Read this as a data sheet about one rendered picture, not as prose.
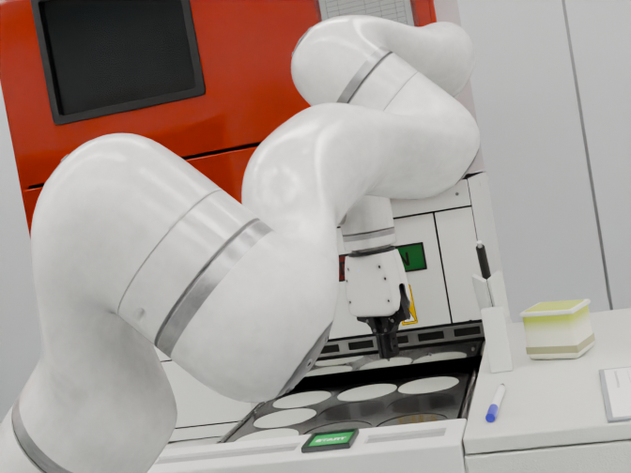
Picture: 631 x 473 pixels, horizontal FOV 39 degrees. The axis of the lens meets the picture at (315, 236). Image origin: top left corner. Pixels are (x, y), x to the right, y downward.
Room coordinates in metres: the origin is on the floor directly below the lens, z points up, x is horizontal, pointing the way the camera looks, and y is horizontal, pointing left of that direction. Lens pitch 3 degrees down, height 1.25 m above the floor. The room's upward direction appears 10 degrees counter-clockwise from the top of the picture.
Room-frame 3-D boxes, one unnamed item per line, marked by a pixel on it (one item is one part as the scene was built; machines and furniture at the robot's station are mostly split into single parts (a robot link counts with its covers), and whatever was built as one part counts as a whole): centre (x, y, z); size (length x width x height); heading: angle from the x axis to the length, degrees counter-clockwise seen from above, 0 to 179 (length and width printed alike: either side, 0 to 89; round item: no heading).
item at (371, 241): (1.42, -0.08, 1.15); 0.09 x 0.08 x 0.03; 44
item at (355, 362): (1.57, -0.05, 0.89); 0.44 x 0.02 x 0.10; 76
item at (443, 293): (1.63, 0.12, 1.02); 0.82 x 0.03 x 0.40; 76
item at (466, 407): (1.31, -0.18, 0.90); 0.37 x 0.01 x 0.01; 166
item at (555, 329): (1.21, -0.31, 1.00); 0.07 x 0.07 x 0.07; 54
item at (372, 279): (1.41, -0.08, 1.09); 0.10 x 0.07 x 0.11; 44
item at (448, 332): (1.57, -0.05, 0.96); 0.44 x 0.01 x 0.02; 76
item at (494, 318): (1.19, -0.22, 1.03); 0.06 x 0.04 x 0.13; 166
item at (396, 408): (1.36, -0.01, 0.90); 0.34 x 0.34 x 0.01; 76
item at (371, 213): (1.41, -0.08, 1.23); 0.09 x 0.08 x 0.13; 108
